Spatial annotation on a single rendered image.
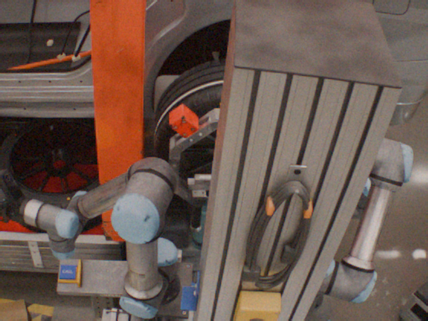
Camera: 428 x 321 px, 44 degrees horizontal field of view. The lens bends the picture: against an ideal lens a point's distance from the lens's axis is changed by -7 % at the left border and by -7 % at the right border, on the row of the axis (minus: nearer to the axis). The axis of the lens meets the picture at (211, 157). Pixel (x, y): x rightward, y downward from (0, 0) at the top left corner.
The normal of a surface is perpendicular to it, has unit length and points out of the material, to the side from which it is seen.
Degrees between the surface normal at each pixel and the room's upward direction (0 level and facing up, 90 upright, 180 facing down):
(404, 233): 0
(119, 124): 90
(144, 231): 83
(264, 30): 0
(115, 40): 90
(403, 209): 0
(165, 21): 90
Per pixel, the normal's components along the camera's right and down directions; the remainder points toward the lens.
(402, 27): 0.06, 0.72
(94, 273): 0.09, -0.70
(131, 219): -0.28, 0.59
